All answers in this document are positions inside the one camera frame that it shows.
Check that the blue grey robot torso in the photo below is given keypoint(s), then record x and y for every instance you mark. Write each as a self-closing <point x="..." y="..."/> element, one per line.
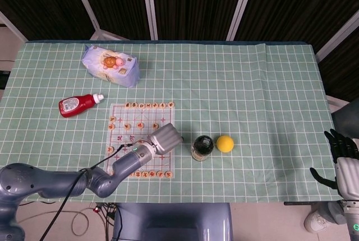
<point x="174" y="221"/>

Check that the yellow foam ball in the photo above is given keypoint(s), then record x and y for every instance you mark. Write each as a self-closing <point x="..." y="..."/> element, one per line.
<point x="225" y="143"/>

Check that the brown tea bottle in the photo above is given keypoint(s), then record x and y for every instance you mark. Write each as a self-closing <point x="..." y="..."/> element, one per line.
<point x="203" y="147"/>

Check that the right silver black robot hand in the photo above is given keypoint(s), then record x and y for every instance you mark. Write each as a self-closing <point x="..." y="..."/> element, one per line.
<point x="347" y="176"/>

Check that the green checked tablecloth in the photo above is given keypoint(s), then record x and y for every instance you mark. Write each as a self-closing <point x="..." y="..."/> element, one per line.
<point x="224" y="84"/>

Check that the dark slatted partition panel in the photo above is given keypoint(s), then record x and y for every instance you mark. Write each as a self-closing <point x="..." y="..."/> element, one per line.
<point x="294" y="5"/>
<point x="196" y="0"/>
<point x="117" y="0"/>
<point x="347" y="70"/>
<point x="42" y="0"/>

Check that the white sneaker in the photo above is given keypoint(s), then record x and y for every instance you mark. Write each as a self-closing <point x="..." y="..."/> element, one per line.
<point x="314" y="221"/>

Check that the right blue grey robot arm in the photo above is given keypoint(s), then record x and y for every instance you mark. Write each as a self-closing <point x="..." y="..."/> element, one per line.
<point x="352" y="218"/>

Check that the red ketchup squeeze bottle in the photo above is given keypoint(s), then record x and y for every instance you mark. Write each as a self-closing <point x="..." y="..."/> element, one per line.
<point x="81" y="103"/>

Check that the translucent xiangqi board mat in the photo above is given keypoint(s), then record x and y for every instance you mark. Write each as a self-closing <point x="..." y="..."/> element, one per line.
<point x="120" y="111"/>

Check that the left blue grey robot arm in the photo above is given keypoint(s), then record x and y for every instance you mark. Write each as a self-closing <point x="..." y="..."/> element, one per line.
<point x="131" y="159"/>

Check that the small red plug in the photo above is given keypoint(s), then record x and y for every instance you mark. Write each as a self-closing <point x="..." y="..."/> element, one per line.
<point x="97" y="210"/>

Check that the pale blue tissue pack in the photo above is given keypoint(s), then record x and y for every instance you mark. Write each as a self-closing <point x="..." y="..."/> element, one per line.
<point x="126" y="75"/>

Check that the white partition frame post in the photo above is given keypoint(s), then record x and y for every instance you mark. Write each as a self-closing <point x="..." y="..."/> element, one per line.
<point x="241" y="5"/>
<point x="338" y="37"/>
<point x="85" y="2"/>
<point x="149" y="5"/>
<point x="12" y="26"/>

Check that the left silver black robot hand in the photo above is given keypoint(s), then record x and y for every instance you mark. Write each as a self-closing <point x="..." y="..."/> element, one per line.
<point x="165" y="138"/>

